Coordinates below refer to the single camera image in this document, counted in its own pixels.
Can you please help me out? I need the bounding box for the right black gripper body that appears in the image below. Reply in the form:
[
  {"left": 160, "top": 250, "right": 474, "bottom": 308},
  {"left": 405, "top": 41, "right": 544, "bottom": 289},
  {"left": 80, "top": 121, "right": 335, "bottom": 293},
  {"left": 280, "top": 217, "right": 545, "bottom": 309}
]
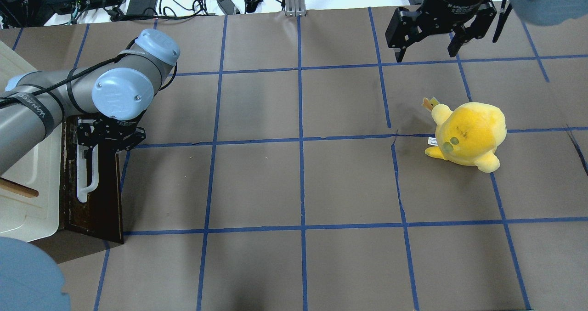
[{"left": 416, "top": 0, "right": 484, "bottom": 38}]

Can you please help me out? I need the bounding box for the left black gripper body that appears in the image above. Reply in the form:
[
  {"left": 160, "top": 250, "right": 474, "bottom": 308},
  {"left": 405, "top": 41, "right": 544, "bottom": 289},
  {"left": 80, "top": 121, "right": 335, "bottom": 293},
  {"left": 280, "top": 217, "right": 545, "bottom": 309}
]
[{"left": 76, "top": 116, "right": 146, "bottom": 152}]

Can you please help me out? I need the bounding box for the white drawer handle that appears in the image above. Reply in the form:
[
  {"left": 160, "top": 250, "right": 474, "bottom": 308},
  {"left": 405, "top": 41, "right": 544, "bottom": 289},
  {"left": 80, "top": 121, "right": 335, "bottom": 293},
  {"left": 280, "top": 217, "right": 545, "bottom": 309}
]
[{"left": 76, "top": 145, "right": 100, "bottom": 204}]

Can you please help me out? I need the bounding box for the dark wooden drawer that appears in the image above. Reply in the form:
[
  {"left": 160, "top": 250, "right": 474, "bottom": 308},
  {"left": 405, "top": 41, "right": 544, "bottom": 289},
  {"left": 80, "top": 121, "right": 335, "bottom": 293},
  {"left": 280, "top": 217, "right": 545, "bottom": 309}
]
[{"left": 60, "top": 116, "right": 124, "bottom": 244}]

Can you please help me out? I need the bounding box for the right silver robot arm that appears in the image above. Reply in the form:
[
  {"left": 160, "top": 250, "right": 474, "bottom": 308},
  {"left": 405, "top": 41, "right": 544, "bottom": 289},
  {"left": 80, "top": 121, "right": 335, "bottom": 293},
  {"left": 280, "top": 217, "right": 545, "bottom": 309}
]
[{"left": 385, "top": 0, "right": 587, "bottom": 62}]

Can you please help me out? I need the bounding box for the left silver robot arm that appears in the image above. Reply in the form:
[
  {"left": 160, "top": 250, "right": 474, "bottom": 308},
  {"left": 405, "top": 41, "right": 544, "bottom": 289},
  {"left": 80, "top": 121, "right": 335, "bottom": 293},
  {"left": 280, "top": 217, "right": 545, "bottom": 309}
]
[{"left": 0, "top": 28, "right": 181, "bottom": 173}]

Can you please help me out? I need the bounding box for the cream plastic storage box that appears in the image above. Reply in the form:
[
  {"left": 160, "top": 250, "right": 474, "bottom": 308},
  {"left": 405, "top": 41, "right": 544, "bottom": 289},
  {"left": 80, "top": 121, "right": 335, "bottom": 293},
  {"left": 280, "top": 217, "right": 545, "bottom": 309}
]
[{"left": 0, "top": 40, "right": 62, "bottom": 243}]

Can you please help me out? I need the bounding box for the yellow plush dinosaur toy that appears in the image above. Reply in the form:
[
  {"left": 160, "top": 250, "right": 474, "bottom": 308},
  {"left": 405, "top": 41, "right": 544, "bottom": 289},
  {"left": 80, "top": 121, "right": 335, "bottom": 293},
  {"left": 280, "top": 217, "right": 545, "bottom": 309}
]
[{"left": 422, "top": 97, "right": 508, "bottom": 173}]

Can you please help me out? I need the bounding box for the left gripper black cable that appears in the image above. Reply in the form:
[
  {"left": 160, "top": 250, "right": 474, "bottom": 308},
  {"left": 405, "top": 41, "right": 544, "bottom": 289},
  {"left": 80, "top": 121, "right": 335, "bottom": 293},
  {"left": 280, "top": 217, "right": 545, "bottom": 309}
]
[{"left": 0, "top": 35, "right": 177, "bottom": 107}]

